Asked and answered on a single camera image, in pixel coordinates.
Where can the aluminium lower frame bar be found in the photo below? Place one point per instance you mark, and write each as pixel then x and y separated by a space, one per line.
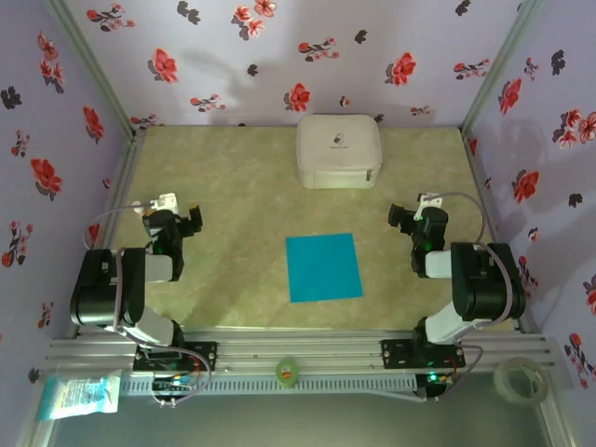
pixel 559 428
pixel 37 435

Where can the clear adhesive tape roll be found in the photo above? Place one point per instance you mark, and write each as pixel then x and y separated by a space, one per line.
pixel 500 384

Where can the blue square paper sheet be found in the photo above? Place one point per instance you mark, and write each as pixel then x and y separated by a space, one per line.
pixel 323 267

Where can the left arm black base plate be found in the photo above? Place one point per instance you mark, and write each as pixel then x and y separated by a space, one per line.
pixel 207 356

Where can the aluminium front mounting rail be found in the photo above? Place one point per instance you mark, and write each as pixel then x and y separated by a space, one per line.
pixel 302 347

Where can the aluminium side rail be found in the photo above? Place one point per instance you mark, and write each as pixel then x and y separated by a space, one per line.
pixel 479 186
pixel 120 186

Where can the aluminium corner post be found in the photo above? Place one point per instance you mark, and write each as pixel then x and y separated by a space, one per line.
pixel 95 70
pixel 500 65

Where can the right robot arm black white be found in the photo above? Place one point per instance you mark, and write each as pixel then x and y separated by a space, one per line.
pixel 484 288

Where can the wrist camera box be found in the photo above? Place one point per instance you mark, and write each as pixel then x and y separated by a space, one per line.
pixel 429 201
pixel 166 201

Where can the small circuit board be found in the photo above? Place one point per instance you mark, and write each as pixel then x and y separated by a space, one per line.
pixel 174 384
pixel 437 378

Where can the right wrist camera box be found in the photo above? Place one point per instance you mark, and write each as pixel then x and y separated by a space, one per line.
pixel 429 201

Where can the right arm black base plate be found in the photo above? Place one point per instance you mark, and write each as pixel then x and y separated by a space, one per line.
pixel 396 354

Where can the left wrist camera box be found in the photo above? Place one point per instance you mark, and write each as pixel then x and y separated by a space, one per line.
pixel 166 201

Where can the white zipped fabric case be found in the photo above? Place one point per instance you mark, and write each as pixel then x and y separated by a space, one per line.
pixel 340 149

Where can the green round lidded cup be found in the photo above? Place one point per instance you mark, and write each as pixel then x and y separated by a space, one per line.
pixel 287 371

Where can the blue white plastic packet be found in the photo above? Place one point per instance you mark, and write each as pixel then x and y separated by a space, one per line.
pixel 79 396

